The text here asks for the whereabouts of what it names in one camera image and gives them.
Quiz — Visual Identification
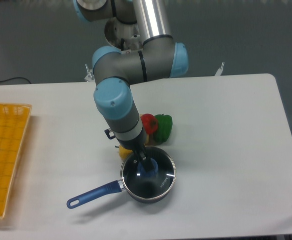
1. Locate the black floor cable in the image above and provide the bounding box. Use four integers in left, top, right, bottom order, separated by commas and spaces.
0, 76, 32, 84

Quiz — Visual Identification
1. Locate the yellow woven basket tray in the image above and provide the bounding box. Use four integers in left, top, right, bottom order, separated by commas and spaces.
0, 103, 32, 219

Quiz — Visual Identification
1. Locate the red bell pepper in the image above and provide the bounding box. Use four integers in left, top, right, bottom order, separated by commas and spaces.
140, 113, 158, 135

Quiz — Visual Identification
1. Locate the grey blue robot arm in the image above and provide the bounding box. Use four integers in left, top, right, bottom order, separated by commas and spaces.
73, 0, 189, 172

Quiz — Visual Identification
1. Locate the yellow bell pepper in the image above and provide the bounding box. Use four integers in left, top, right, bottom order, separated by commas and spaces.
115, 145, 133, 160

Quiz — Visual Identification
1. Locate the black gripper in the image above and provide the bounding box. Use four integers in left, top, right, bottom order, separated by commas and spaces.
119, 129, 155, 173

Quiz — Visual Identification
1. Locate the blue handled saucepan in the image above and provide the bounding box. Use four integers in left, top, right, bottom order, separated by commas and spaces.
66, 146, 177, 210

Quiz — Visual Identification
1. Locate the green bell pepper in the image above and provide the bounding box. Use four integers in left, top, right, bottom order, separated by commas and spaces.
153, 114, 173, 143

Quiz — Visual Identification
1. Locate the glass lid with blue knob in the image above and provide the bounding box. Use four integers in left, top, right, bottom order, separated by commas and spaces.
121, 146, 176, 203

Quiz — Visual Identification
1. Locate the beige bread piece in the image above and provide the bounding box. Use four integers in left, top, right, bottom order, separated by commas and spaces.
144, 135, 151, 146

